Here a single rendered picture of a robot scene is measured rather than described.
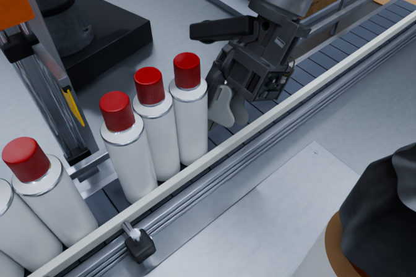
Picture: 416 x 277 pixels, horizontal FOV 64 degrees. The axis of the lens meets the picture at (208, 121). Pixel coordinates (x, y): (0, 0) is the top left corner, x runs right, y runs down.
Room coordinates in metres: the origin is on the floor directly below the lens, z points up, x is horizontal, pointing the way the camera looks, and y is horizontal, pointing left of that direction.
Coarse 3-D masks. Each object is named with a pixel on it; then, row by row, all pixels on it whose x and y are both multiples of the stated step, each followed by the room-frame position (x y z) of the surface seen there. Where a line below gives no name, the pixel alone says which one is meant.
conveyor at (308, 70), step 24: (360, 24) 0.70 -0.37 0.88; (384, 24) 0.70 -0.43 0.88; (336, 48) 0.61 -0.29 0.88; (312, 72) 0.53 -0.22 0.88; (288, 96) 0.46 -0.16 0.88; (312, 96) 0.46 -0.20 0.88; (216, 144) 0.34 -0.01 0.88; (240, 144) 0.34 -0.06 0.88; (96, 192) 0.25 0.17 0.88; (120, 192) 0.25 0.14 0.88; (96, 216) 0.21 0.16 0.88; (144, 216) 0.21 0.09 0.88; (72, 264) 0.14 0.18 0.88
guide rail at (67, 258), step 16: (384, 32) 0.62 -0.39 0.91; (368, 48) 0.56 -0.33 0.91; (352, 64) 0.53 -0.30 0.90; (320, 80) 0.46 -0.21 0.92; (304, 96) 0.43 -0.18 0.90; (272, 112) 0.39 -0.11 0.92; (256, 128) 0.35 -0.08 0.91; (224, 144) 0.32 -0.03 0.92; (208, 160) 0.29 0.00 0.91; (176, 176) 0.26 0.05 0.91; (192, 176) 0.27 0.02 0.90; (160, 192) 0.23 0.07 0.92; (128, 208) 0.21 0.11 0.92; (144, 208) 0.21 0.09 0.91; (112, 224) 0.18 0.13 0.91; (80, 240) 0.16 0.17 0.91; (96, 240) 0.16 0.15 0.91; (64, 256) 0.14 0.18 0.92; (80, 256) 0.15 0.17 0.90; (48, 272) 0.12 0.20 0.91
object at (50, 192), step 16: (16, 144) 0.19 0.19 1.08; (32, 144) 0.19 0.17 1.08; (16, 160) 0.17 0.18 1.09; (32, 160) 0.18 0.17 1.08; (48, 160) 0.19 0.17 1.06; (16, 176) 0.17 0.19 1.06; (32, 176) 0.17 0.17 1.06; (48, 176) 0.18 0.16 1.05; (64, 176) 0.19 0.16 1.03; (32, 192) 0.16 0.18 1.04; (48, 192) 0.17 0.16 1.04; (64, 192) 0.18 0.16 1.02; (32, 208) 0.16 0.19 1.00; (48, 208) 0.16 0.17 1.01; (64, 208) 0.17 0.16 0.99; (80, 208) 0.18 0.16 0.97; (48, 224) 0.16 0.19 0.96; (64, 224) 0.16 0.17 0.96; (80, 224) 0.17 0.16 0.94; (96, 224) 0.19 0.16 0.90; (64, 240) 0.16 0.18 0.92
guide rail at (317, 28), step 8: (360, 0) 0.67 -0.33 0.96; (368, 0) 0.68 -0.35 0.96; (344, 8) 0.64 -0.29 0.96; (352, 8) 0.64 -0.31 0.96; (336, 16) 0.61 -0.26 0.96; (344, 16) 0.62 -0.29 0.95; (320, 24) 0.58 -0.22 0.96; (328, 24) 0.59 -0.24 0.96; (312, 32) 0.55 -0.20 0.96; (304, 40) 0.54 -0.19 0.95; (96, 152) 0.27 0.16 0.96; (104, 152) 0.27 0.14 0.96; (88, 160) 0.25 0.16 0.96; (96, 160) 0.26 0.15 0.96; (104, 160) 0.26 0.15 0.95; (72, 168) 0.24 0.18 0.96; (80, 168) 0.24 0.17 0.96; (88, 168) 0.25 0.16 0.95; (72, 176) 0.23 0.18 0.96
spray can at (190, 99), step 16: (176, 64) 0.31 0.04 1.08; (192, 64) 0.31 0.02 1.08; (176, 80) 0.31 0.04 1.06; (192, 80) 0.30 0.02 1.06; (176, 96) 0.30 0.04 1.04; (192, 96) 0.30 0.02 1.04; (176, 112) 0.30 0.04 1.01; (192, 112) 0.29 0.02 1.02; (176, 128) 0.30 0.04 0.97; (192, 128) 0.29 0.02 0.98; (192, 144) 0.29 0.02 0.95; (192, 160) 0.29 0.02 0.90
